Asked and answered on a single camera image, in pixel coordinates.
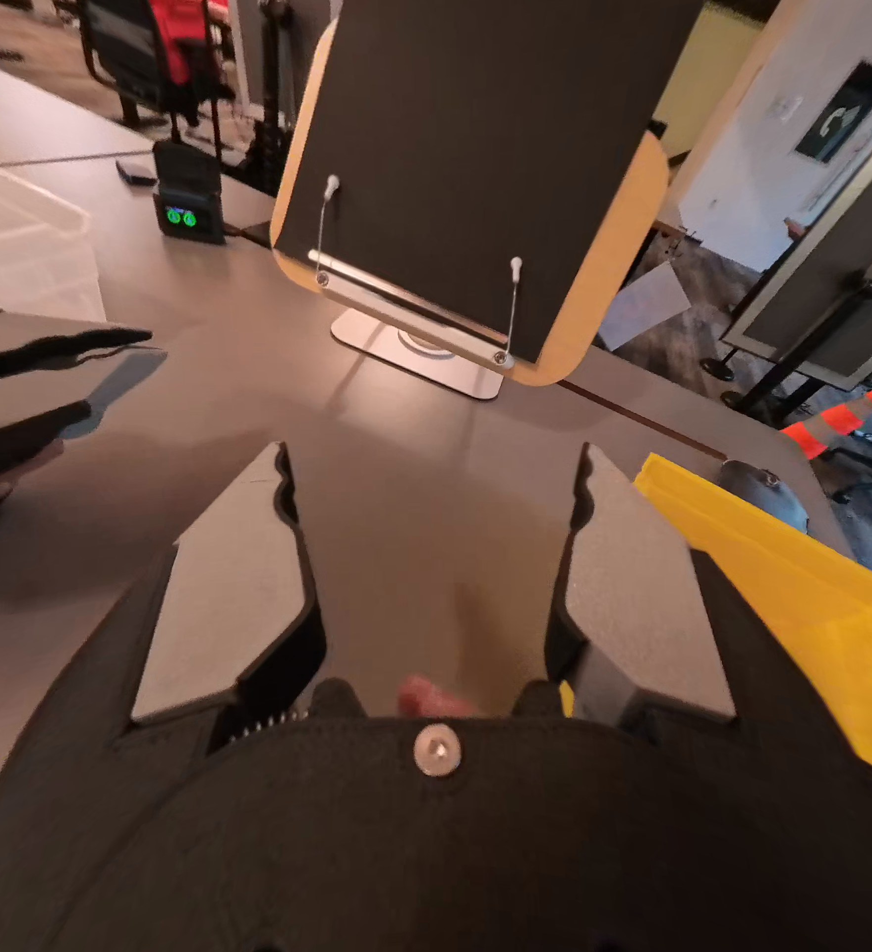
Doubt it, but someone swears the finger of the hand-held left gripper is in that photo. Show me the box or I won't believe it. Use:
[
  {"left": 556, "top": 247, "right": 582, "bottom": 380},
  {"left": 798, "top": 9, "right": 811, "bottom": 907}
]
[
  {"left": 0, "top": 307, "right": 156, "bottom": 385},
  {"left": 0, "top": 348, "right": 171, "bottom": 501}
]

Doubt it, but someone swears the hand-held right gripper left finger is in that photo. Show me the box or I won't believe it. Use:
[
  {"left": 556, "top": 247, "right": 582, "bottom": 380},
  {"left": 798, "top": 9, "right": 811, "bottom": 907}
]
[{"left": 129, "top": 441, "right": 327, "bottom": 752}]

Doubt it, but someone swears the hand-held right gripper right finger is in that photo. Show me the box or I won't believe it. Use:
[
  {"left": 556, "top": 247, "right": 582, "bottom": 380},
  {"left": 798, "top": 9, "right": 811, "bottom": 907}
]
[{"left": 545, "top": 442, "right": 739, "bottom": 727}]

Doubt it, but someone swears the yellow plastic bin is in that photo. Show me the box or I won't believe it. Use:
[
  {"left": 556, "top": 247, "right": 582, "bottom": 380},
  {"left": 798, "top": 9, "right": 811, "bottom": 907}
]
[{"left": 631, "top": 451, "right": 872, "bottom": 791}]

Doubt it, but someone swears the clear plastic bin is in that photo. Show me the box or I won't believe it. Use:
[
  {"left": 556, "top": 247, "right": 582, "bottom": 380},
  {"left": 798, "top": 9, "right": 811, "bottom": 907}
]
[{"left": 0, "top": 147, "right": 107, "bottom": 322}]

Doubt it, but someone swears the grey rounded device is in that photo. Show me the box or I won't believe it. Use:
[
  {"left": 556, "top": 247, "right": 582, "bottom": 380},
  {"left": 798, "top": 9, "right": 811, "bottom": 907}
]
[{"left": 717, "top": 458, "right": 812, "bottom": 534}]

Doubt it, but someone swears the black charger with green lights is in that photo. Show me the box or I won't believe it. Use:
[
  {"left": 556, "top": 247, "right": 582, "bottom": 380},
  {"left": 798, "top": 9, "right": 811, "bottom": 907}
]
[{"left": 152, "top": 140, "right": 227, "bottom": 246}]

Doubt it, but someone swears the orange striped barrier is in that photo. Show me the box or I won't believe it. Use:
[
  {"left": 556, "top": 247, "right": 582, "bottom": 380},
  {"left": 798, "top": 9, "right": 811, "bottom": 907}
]
[{"left": 780, "top": 374, "right": 872, "bottom": 462}]

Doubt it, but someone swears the black chair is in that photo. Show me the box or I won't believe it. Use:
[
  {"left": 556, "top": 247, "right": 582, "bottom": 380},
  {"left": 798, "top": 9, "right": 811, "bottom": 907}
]
[{"left": 77, "top": 0, "right": 240, "bottom": 132}]

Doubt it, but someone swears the white paper sheet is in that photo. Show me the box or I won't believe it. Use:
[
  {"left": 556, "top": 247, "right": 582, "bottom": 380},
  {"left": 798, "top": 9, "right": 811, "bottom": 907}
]
[{"left": 598, "top": 259, "right": 695, "bottom": 354}]

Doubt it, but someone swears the red jacket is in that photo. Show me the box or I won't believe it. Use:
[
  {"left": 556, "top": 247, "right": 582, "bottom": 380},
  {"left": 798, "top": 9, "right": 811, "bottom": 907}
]
[{"left": 146, "top": 0, "right": 233, "bottom": 88}]

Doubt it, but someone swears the grey partition panel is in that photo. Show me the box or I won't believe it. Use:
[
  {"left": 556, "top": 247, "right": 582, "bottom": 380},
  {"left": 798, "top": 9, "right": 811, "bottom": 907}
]
[{"left": 699, "top": 136, "right": 872, "bottom": 393}]

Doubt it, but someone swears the wooden-edged black display stand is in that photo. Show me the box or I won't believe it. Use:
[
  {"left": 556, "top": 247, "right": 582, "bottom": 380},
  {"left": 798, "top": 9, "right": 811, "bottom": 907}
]
[{"left": 268, "top": 0, "right": 706, "bottom": 403}]

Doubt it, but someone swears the black phone wall sign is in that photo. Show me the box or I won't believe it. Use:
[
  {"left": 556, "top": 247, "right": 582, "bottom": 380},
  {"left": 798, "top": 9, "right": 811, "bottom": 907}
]
[{"left": 794, "top": 59, "right": 872, "bottom": 165}]

